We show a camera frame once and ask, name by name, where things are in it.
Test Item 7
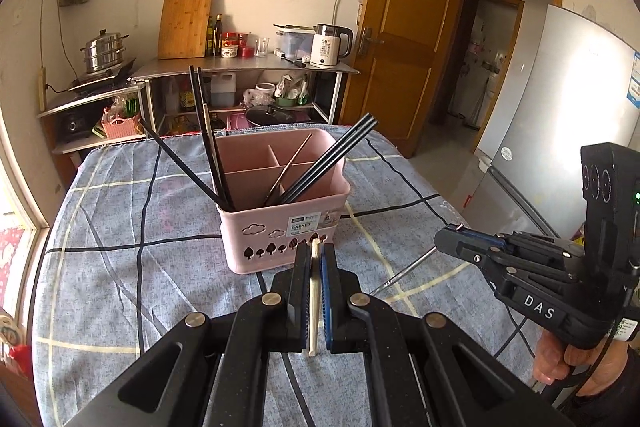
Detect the person's right hand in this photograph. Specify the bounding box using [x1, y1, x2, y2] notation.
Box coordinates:
[532, 331, 629, 397]

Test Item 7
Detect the stainless steel steamer pot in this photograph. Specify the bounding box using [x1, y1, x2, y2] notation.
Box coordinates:
[79, 29, 129, 74]

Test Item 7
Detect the wooden door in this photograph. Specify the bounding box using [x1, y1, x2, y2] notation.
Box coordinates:
[340, 0, 463, 157]

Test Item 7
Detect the bamboo cutting board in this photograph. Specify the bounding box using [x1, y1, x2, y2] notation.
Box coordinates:
[156, 0, 213, 60]

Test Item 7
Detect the metal kitchen shelf table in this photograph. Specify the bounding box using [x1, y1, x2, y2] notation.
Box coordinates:
[128, 52, 360, 134]

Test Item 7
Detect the beige chopstick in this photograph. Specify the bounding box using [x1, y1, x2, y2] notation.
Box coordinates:
[308, 239, 321, 358]

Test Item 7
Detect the pink utensil basket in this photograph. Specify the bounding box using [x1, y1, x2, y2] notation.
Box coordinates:
[211, 126, 353, 275]

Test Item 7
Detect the metal dark chopstick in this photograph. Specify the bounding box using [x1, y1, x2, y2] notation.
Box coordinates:
[370, 246, 437, 296]

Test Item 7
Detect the blue plaid tablecloth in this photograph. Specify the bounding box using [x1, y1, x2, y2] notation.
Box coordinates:
[32, 133, 540, 426]

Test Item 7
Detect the white plastic jug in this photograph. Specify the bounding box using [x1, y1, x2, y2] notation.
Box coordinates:
[209, 72, 236, 108]

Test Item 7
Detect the clear plastic storage box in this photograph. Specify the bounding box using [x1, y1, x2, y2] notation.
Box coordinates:
[274, 24, 316, 60]

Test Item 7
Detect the pink storage bin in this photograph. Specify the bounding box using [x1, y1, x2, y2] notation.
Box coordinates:
[226, 112, 250, 131]

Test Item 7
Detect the induction cooker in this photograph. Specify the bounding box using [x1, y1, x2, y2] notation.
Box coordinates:
[67, 58, 134, 93]

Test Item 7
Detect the white electric kettle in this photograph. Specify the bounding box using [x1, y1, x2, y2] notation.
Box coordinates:
[310, 24, 354, 67]

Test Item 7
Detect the red lid jar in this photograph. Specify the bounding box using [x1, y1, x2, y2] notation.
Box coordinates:
[220, 31, 240, 58]

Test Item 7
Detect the low metal side shelf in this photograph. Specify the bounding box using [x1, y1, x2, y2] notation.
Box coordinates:
[37, 83, 148, 155]

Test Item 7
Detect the pink woven small basket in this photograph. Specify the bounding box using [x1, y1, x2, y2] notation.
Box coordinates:
[101, 109, 143, 140]

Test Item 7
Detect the white refrigerator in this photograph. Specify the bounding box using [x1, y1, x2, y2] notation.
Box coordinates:
[463, 5, 639, 239]

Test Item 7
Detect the black frying pan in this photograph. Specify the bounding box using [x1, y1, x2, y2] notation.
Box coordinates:
[245, 105, 296, 127]

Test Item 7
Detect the silver metal chopstick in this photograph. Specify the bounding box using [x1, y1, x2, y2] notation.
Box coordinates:
[262, 132, 312, 206]

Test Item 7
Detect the dark sauce bottle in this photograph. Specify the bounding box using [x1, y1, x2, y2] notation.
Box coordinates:
[212, 14, 224, 56]

